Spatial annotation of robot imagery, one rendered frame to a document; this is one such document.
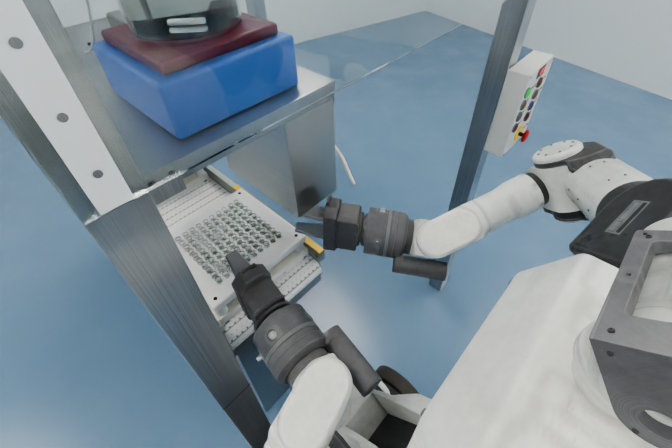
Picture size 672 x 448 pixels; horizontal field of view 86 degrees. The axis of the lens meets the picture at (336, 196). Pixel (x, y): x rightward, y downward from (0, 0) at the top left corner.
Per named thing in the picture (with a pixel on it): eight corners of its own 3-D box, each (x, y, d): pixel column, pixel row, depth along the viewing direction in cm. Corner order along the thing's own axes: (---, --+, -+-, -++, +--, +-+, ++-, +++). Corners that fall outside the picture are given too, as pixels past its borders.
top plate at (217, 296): (154, 248, 82) (151, 242, 81) (242, 193, 95) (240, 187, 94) (215, 314, 70) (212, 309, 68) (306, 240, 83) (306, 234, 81)
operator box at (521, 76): (525, 133, 118) (555, 54, 100) (501, 157, 109) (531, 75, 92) (506, 127, 121) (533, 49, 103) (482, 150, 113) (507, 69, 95)
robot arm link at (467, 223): (410, 230, 62) (480, 195, 62) (405, 233, 71) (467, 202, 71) (429, 264, 61) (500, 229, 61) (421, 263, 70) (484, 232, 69)
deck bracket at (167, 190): (188, 190, 44) (176, 160, 41) (149, 212, 42) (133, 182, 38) (185, 187, 45) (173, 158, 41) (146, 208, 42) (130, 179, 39)
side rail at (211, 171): (325, 258, 85) (324, 249, 83) (320, 262, 84) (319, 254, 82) (102, 88, 153) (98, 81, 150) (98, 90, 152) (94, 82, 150)
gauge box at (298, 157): (338, 189, 71) (334, 97, 58) (298, 218, 66) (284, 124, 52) (267, 146, 83) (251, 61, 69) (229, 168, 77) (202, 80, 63)
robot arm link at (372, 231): (320, 218, 62) (390, 229, 60) (332, 181, 69) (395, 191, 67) (321, 262, 70) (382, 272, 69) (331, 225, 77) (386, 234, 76)
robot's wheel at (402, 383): (370, 358, 135) (394, 397, 139) (362, 368, 133) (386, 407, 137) (408, 373, 119) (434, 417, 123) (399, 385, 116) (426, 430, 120)
